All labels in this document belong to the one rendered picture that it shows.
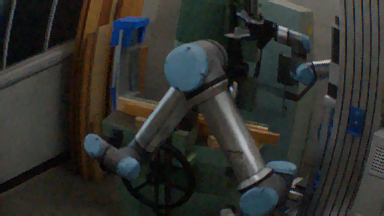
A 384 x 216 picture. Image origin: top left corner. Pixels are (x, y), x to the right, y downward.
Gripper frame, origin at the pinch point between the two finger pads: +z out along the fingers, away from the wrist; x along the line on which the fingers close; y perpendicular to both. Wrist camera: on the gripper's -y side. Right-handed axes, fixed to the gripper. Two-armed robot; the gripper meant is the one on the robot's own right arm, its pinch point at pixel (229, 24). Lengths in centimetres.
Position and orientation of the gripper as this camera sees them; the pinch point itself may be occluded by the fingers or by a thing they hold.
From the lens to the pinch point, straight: 244.9
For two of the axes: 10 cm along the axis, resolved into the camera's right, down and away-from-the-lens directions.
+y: -0.8, -6.3, -7.7
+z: -9.5, -2.0, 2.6
